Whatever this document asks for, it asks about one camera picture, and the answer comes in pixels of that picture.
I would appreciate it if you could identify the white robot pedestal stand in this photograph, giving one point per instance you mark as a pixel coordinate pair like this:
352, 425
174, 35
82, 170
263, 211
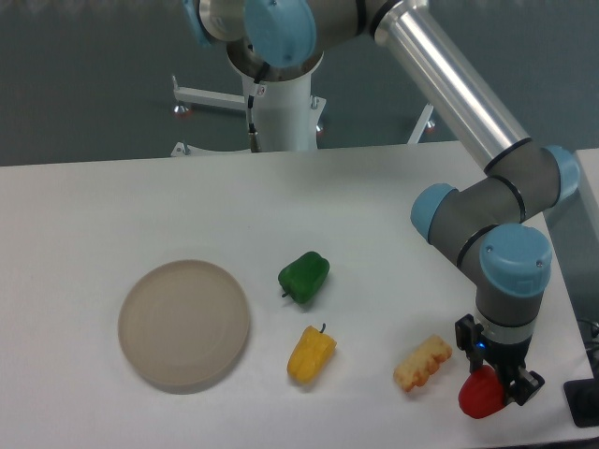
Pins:
353, 96

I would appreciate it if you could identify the yellow bell pepper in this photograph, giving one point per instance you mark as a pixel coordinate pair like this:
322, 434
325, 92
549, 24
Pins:
311, 354

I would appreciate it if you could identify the green bell pepper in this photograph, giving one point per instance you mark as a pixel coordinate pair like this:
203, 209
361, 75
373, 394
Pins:
303, 278

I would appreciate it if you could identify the beige round plate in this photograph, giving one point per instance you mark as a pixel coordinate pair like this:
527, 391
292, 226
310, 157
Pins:
183, 326

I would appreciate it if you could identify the yellow waffle toy food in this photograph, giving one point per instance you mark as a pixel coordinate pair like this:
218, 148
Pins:
417, 368

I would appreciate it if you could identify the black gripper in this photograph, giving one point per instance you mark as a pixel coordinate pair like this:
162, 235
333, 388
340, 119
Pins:
503, 347

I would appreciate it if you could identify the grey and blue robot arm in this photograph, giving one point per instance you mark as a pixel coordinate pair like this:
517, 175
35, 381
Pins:
276, 46

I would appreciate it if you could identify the red bell pepper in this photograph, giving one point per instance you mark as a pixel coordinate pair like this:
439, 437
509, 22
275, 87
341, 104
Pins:
482, 394

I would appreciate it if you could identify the black device at table edge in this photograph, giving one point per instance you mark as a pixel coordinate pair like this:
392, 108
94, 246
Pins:
582, 399

